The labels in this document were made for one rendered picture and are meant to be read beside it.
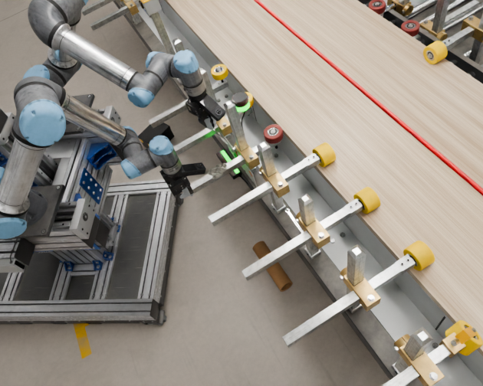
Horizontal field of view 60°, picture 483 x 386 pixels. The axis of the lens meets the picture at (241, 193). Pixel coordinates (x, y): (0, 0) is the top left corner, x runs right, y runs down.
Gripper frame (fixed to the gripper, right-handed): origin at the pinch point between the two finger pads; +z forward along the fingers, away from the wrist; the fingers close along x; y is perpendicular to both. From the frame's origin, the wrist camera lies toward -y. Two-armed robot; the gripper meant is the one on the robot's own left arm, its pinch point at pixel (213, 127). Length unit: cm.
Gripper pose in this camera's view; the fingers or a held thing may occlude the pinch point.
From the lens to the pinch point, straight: 167.9
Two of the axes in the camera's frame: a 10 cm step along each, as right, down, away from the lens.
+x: -6.3, 7.1, -3.0
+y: -7.5, -4.8, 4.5
